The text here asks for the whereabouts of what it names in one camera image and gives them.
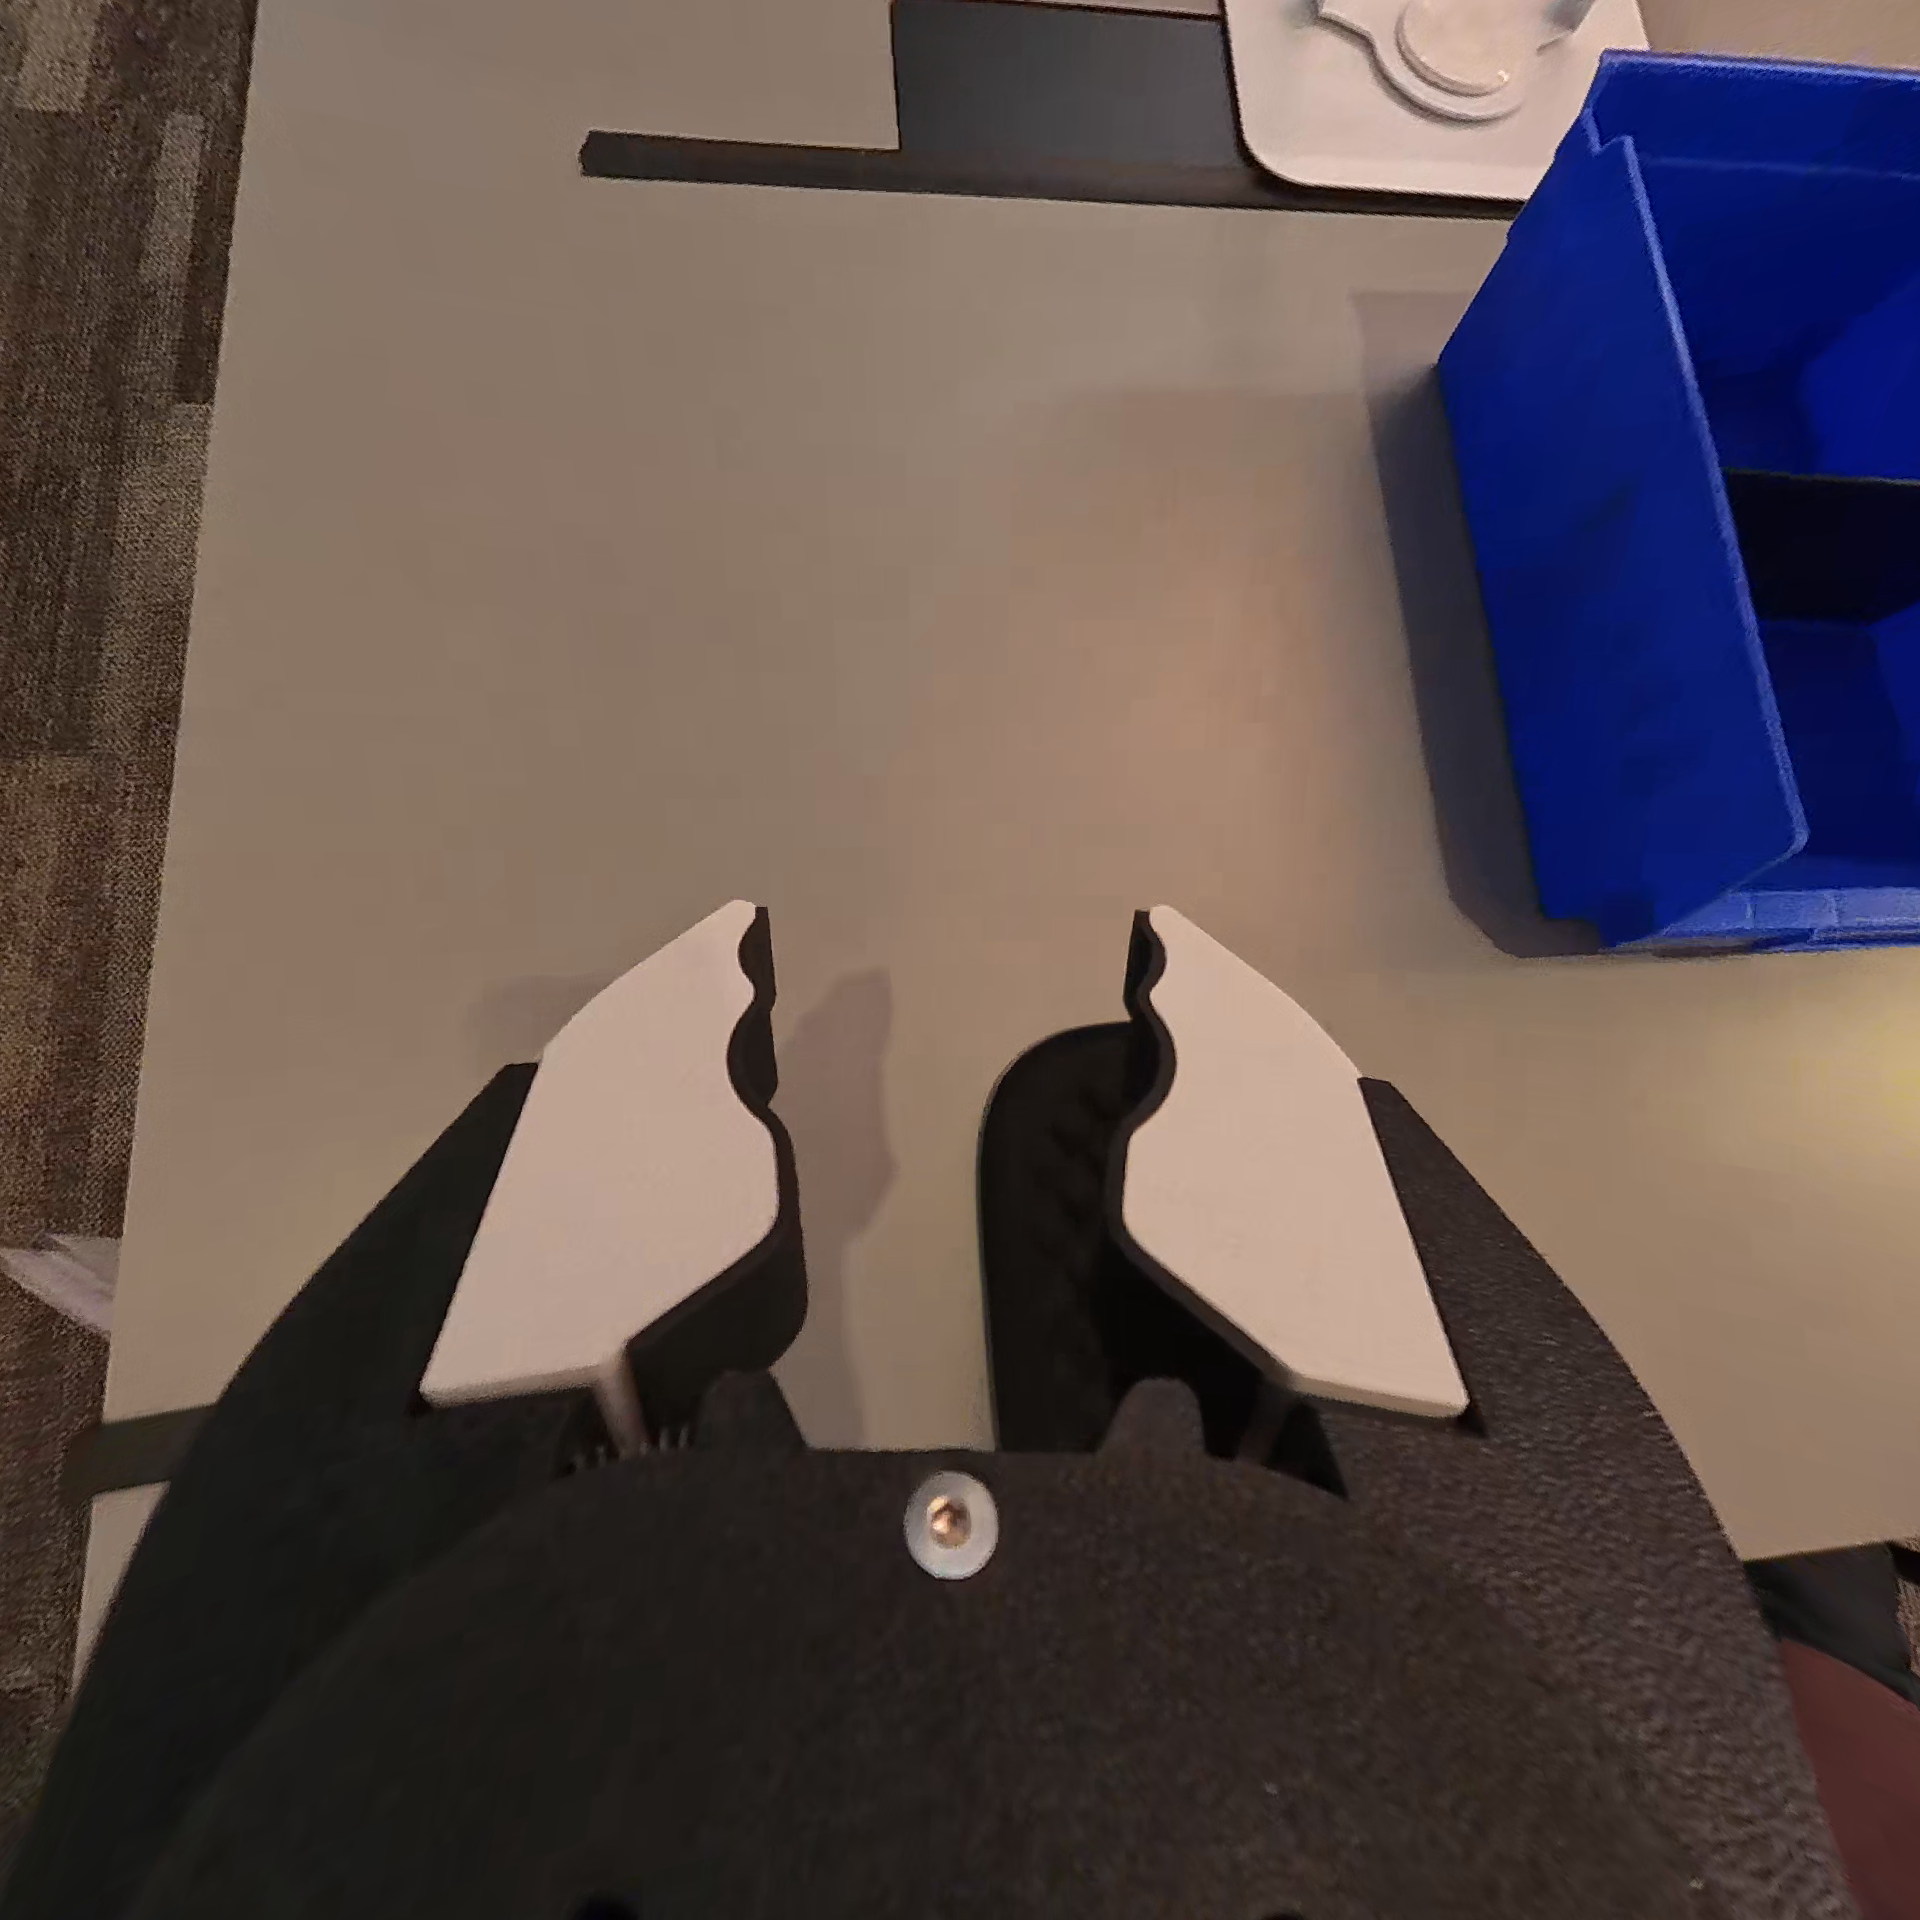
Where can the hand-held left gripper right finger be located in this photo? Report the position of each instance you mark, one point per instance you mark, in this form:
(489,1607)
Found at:
(1289,1201)

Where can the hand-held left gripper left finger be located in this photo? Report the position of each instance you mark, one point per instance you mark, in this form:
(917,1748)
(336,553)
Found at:
(628,1185)

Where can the blue plastic bin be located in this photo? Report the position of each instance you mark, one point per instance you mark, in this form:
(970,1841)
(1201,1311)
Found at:
(1589,600)

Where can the black armrest pad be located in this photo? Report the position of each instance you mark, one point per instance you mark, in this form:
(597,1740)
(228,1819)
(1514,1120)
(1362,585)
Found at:
(1050,1201)

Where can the black bin divider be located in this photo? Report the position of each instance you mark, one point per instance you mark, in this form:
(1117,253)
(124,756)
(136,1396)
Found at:
(1829,540)

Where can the white document stand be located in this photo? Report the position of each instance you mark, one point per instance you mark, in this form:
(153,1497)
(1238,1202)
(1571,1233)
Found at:
(1349,120)

